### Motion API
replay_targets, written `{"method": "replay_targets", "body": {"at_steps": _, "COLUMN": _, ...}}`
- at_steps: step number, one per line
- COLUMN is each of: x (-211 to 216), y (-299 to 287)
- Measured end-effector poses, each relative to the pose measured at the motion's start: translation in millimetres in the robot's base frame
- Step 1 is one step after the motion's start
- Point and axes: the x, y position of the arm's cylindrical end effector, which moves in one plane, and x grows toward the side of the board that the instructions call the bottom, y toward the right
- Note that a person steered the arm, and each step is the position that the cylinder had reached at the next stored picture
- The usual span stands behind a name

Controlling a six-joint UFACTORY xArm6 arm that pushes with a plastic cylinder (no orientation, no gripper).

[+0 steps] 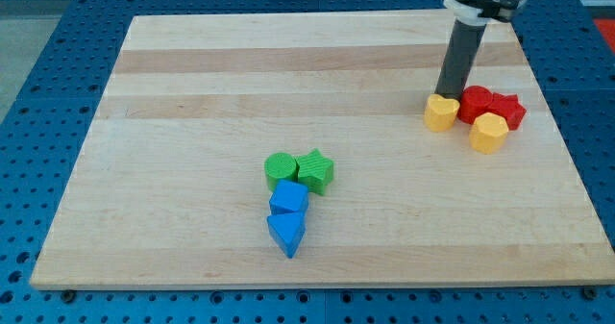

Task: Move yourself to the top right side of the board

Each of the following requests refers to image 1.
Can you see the green star block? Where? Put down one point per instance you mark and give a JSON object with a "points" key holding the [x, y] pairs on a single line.
{"points": [[315, 171]]}

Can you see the red star block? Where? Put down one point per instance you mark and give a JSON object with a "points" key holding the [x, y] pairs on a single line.
{"points": [[508, 107]]}

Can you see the blue triangle block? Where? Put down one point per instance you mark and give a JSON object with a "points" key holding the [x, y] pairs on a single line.
{"points": [[287, 230]]}

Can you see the yellow heart block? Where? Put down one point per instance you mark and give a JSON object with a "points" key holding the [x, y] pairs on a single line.
{"points": [[440, 113]]}

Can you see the red cylinder block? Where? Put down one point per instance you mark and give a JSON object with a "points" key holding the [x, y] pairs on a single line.
{"points": [[474, 102]]}

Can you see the green cylinder block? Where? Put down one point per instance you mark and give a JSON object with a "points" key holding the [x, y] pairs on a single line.
{"points": [[280, 166]]}

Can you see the wooden board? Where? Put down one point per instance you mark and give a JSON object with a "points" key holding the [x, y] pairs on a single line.
{"points": [[169, 189]]}

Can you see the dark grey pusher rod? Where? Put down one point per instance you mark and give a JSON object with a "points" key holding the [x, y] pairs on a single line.
{"points": [[462, 49]]}

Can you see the yellow hexagon block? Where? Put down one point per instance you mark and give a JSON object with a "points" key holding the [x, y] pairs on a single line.
{"points": [[488, 133]]}

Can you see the blue cube block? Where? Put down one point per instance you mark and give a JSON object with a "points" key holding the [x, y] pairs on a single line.
{"points": [[288, 197]]}

